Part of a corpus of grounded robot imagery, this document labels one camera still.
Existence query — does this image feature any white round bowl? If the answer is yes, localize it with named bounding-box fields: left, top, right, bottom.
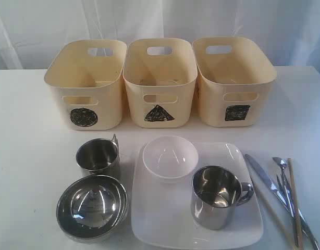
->
left=142, top=135, right=199, bottom=183

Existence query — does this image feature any wooden chopstick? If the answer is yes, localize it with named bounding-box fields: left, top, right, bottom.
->
left=253, top=181, right=297, bottom=249
left=287, top=158, right=304, bottom=249

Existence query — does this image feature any steel spoon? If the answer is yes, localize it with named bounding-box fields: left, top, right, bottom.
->
left=272, top=157, right=303, bottom=248

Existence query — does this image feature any cream bin with triangle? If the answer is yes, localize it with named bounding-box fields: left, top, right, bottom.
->
left=123, top=38, right=198, bottom=128

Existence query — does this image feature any cream bin with square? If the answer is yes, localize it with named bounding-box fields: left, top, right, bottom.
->
left=192, top=36, right=277, bottom=127

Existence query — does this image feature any cream bin with circle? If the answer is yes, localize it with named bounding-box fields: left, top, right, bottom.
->
left=44, top=39, right=127, bottom=130

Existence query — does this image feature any white square plate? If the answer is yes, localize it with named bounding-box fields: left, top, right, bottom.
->
left=131, top=149, right=263, bottom=249

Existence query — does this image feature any stainless steel bowl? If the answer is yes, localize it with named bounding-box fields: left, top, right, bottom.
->
left=56, top=174, right=129, bottom=244

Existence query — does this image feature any steel table knife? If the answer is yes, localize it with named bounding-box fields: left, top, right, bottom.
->
left=244, top=154, right=320, bottom=249

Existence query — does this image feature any steel fork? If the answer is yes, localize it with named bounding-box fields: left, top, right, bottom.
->
left=276, top=176, right=299, bottom=247

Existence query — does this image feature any white curtain backdrop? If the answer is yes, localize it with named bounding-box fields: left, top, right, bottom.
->
left=0, top=1, right=320, bottom=73

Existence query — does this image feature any steel mug wire handle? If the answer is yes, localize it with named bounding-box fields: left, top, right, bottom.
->
left=76, top=134, right=121, bottom=180

